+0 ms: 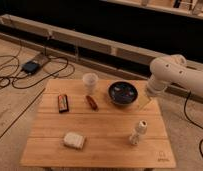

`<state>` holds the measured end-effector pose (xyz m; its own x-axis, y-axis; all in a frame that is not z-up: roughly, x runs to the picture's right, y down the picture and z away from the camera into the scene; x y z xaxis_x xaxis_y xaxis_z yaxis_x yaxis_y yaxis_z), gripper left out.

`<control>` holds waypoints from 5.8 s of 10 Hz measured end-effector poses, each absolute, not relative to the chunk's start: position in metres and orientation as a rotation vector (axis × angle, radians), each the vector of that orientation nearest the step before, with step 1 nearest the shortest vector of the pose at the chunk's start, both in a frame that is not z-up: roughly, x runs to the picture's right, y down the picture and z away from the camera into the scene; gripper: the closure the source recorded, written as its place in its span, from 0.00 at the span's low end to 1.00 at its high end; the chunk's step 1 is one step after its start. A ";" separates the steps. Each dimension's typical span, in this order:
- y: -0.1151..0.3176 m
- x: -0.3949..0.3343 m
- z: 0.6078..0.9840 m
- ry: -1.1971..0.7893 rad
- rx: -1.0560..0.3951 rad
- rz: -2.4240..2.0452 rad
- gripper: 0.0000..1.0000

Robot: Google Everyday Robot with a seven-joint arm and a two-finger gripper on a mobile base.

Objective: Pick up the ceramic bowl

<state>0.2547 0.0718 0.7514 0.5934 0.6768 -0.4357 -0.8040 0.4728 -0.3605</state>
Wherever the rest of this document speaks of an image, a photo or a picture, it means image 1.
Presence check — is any red brown snack bar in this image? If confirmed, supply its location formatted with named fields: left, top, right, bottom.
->
left=86, top=95, right=98, bottom=110

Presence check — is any long metal floor rail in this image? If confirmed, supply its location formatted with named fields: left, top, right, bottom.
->
left=0, top=13, right=203, bottom=98

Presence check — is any blue power adapter box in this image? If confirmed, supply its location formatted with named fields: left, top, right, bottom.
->
left=22, top=61, right=40, bottom=74

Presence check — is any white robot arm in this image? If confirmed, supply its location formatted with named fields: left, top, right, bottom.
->
left=146, top=54, right=203, bottom=98

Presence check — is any black candy bar pack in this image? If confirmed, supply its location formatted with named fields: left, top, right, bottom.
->
left=58, top=94, right=69, bottom=113

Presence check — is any black floor cable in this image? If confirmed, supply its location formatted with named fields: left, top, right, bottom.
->
left=0, top=39, right=76, bottom=90

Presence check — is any dark ceramic bowl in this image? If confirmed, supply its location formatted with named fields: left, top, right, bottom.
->
left=108, top=81, right=138, bottom=105

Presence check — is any clear plastic cup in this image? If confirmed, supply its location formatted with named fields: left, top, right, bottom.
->
left=82, top=73, right=98, bottom=95

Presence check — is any wooden slatted table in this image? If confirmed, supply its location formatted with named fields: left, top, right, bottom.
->
left=21, top=79, right=176, bottom=168

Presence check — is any black cable right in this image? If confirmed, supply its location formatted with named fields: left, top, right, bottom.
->
left=183, top=90, right=203, bottom=164

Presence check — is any white small bottle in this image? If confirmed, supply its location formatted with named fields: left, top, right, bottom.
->
left=129, top=120, right=148, bottom=145

